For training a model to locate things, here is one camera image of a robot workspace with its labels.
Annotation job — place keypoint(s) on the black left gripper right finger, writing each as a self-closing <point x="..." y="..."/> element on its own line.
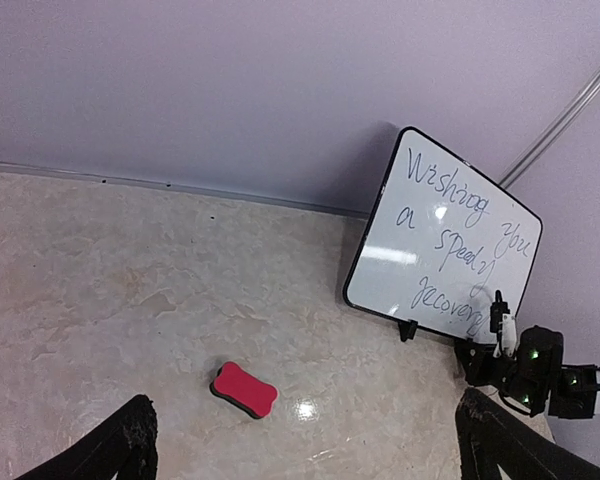
<point x="493" y="443"/>

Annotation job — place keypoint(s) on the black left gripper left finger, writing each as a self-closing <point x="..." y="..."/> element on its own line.
<point x="123" y="446"/>

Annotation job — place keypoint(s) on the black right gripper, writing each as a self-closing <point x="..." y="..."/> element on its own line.
<point x="534" y="379"/>

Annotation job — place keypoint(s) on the red black whiteboard eraser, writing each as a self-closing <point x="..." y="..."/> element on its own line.
<point x="243" y="390"/>

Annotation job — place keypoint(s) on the white whiteboard black frame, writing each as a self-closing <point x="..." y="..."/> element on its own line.
<point x="441" y="241"/>

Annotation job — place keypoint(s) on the black wire easel stand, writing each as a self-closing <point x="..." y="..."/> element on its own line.
<point x="407" y="329"/>

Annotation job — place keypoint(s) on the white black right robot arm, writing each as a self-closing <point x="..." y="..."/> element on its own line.
<point x="534" y="379"/>

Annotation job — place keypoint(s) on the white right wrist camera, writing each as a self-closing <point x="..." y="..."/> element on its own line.
<point x="503" y="325"/>

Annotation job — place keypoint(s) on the aluminium right corner post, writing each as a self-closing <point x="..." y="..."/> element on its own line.
<point x="559" y="125"/>

